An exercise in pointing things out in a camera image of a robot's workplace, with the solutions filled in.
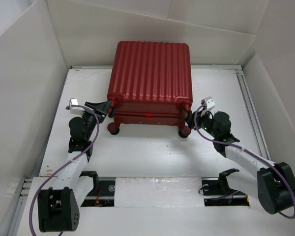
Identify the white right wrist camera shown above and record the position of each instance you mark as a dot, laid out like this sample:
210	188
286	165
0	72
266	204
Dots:
208	104

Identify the white foam cover panel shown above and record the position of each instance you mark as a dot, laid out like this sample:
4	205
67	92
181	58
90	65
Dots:
158	192

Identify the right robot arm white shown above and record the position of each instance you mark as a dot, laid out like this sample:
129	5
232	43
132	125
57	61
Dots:
272	184

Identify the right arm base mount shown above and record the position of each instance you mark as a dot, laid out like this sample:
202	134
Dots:
217	193

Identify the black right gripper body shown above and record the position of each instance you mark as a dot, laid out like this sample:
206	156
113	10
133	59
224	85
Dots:
205	123

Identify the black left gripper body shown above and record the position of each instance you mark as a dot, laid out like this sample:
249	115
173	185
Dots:
90	120

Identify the red hard-shell suitcase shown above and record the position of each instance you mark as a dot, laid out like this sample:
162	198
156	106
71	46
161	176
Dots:
151	84

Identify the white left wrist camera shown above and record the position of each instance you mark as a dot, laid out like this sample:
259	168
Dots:
74	107

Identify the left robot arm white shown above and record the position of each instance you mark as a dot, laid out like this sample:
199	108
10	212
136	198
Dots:
59	205

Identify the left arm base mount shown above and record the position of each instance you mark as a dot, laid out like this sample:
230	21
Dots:
103	196

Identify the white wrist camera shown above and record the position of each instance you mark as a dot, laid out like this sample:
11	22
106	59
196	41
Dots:
208	104
74	107

